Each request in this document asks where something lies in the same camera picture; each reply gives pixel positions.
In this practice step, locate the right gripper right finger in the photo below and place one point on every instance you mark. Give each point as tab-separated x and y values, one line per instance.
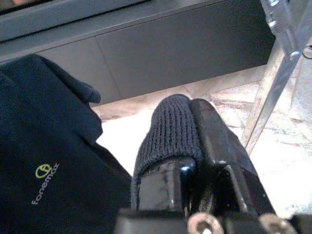
219	151

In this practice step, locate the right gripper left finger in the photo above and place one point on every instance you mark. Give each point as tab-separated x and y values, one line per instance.
165	136

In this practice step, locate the silver clothes rack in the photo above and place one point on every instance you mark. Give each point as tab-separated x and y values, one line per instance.
268	97

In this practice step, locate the black TV cabinet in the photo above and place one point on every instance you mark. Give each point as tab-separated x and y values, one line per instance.
170	48

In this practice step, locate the black Fonemax print shirt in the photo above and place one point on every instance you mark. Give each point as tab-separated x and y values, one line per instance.
48	134

